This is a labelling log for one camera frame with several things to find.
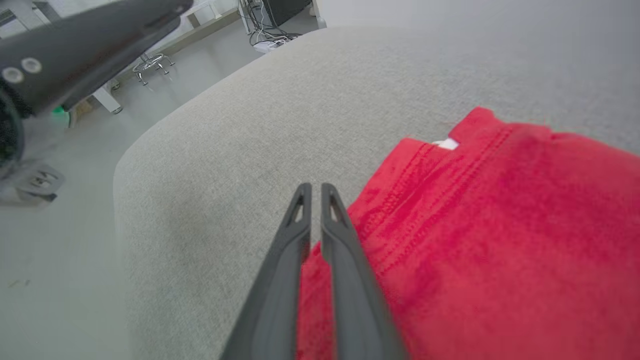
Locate beige wooden bench board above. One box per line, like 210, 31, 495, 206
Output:
155, 7, 241, 57

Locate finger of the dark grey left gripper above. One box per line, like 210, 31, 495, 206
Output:
60, 17, 181, 111
0, 0, 193, 117

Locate chrome stool base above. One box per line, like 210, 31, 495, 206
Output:
131, 51, 176, 86

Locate grey fabric sofa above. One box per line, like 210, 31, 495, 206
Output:
112, 25, 640, 360

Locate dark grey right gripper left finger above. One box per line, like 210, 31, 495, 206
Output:
220, 183, 313, 360

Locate tangled black floor cables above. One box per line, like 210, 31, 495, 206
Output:
239, 0, 303, 47

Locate white table leg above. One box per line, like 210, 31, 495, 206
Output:
92, 86, 124, 115

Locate white power strip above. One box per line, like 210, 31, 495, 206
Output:
252, 39, 288, 54

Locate red basketball jersey white trim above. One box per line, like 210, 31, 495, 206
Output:
296, 106, 640, 360

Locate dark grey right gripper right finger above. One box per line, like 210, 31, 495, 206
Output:
321, 183, 408, 360

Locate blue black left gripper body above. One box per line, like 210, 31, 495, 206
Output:
0, 82, 25, 168

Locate black computer case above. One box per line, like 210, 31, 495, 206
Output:
262, 0, 313, 28

